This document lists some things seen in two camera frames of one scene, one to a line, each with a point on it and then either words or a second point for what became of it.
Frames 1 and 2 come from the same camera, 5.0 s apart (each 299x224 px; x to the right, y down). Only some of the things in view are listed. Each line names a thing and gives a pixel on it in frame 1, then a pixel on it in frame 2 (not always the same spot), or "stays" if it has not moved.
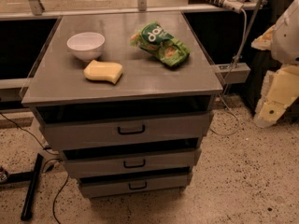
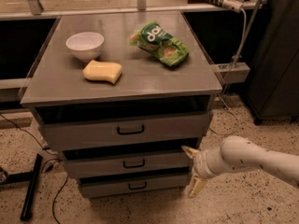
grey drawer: x=126 y=164 stays
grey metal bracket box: x=234 y=72 stays
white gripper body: x=287 y=41 → x=201 y=164
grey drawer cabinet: x=124 y=100 stays
